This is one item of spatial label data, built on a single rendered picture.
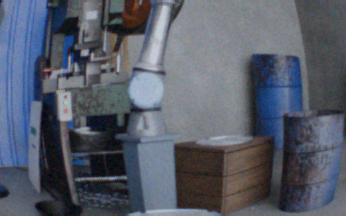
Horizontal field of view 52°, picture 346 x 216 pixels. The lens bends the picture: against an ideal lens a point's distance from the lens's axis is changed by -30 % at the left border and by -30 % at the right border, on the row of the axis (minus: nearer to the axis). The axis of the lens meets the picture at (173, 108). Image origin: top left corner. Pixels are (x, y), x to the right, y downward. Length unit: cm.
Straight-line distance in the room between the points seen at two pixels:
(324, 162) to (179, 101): 253
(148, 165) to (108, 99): 66
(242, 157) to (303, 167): 42
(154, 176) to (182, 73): 248
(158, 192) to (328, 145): 80
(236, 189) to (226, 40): 257
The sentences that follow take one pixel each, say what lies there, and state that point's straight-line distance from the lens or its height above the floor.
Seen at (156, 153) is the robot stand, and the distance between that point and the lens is 179.
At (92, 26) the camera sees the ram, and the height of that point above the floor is 99.
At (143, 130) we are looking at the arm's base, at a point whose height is 47.
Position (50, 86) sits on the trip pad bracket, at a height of 67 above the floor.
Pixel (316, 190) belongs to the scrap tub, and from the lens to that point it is 195.
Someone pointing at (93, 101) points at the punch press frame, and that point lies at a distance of 233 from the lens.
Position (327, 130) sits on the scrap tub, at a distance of 189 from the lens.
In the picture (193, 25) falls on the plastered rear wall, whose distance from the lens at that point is 432.
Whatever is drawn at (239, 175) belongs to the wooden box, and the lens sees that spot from 215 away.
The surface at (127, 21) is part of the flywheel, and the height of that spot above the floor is 103.
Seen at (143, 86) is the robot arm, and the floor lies 63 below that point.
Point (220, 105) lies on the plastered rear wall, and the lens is 442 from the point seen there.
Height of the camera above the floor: 64
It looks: 3 degrees down
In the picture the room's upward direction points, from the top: 3 degrees counter-clockwise
